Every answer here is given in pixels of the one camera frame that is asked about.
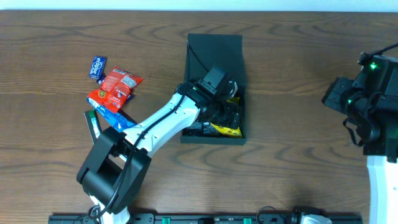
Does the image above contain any green gum pack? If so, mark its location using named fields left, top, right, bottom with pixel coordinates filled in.
left=83, top=109, right=102, bottom=144

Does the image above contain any black snack pouch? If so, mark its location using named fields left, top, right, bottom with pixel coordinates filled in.
left=182, top=121, right=220, bottom=137

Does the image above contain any yellow snack packet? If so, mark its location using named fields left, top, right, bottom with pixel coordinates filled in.
left=211, top=97, right=243, bottom=138

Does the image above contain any black cardboard box with lid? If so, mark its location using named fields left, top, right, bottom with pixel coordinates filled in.
left=180, top=34, right=247, bottom=145

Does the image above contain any black mounting rail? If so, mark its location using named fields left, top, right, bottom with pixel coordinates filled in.
left=48, top=213, right=363, bottom=224

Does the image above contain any blue Eclipse mint tin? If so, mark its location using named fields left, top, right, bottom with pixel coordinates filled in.
left=88, top=56, right=107, bottom=80

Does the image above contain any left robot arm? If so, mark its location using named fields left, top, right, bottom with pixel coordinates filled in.
left=76, top=82, right=238, bottom=223

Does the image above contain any red snack packet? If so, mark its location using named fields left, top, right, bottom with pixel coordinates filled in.
left=88, top=66, right=144, bottom=113

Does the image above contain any purple Dairy Milk chocolate bar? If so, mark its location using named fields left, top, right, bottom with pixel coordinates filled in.
left=96, top=73, right=134, bottom=103

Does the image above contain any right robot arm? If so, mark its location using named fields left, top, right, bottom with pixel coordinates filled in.
left=322, top=53, right=397, bottom=224

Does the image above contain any blue snack bar wrapper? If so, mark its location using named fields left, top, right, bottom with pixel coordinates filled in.
left=87, top=98, right=137, bottom=133

